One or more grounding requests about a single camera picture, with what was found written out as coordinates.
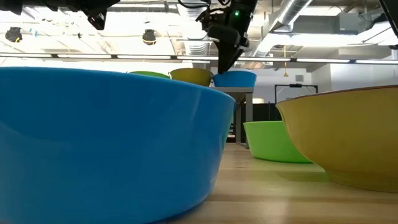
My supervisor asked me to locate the yellow bowl stack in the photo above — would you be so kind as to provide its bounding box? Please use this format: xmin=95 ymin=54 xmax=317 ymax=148
xmin=169 ymin=67 xmax=215 ymax=88

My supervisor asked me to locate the grey rectangular air duct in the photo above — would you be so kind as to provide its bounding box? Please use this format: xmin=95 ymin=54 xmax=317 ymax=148
xmin=273 ymin=14 xmax=361 ymax=35

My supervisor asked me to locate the small grey metal table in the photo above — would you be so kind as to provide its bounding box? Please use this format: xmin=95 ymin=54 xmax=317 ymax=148
xmin=208 ymin=86 xmax=254 ymax=149

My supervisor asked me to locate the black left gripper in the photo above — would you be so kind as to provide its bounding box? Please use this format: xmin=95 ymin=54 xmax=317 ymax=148
xmin=72 ymin=0 xmax=121 ymax=31

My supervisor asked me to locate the smooth silver air duct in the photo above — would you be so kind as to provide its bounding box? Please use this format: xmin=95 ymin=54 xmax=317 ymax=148
xmin=248 ymin=0 xmax=313 ymax=58

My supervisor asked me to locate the large blue plastic bowl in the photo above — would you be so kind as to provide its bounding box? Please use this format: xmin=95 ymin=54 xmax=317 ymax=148
xmin=0 ymin=66 xmax=237 ymax=224

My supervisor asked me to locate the yellow hanging pendant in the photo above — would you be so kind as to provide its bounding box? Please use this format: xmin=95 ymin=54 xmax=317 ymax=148
xmin=282 ymin=45 xmax=289 ymax=78

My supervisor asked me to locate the blue plastic mini bowl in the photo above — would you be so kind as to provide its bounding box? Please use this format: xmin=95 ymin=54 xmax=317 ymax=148
xmin=213 ymin=70 xmax=257 ymax=88

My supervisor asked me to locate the black gantry frame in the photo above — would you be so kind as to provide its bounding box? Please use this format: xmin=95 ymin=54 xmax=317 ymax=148
xmin=274 ymin=83 xmax=319 ymax=105

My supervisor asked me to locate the green plastic mini bowl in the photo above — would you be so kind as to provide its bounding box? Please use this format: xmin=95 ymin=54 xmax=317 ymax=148
xmin=127 ymin=70 xmax=171 ymax=80
xmin=243 ymin=120 xmax=313 ymax=164

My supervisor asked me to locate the black ceiling dome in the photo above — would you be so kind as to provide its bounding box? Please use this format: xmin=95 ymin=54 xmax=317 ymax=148
xmin=4 ymin=26 xmax=24 ymax=44

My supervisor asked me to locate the corrugated silver air duct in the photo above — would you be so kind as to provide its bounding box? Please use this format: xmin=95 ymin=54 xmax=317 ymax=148
xmin=177 ymin=0 xmax=215 ymax=56

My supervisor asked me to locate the long ceiling light strip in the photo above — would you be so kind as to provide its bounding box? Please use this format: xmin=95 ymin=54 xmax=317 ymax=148
xmin=0 ymin=52 xmax=398 ymax=65

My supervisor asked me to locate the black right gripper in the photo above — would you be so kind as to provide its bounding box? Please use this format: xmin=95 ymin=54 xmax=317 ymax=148
xmin=195 ymin=0 xmax=259 ymax=75

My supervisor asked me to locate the black partition panel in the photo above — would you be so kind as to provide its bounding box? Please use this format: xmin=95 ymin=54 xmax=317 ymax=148
xmin=252 ymin=102 xmax=282 ymax=122

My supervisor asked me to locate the speckled yellow ceramic mini bowl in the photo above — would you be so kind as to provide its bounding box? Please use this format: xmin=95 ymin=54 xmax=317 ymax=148
xmin=275 ymin=84 xmax=398 ymax=194

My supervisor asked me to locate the black dome with yellow cable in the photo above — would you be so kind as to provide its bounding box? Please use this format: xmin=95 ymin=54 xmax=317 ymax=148
xmin=142 ymin=29 xmax=157 ymax=46

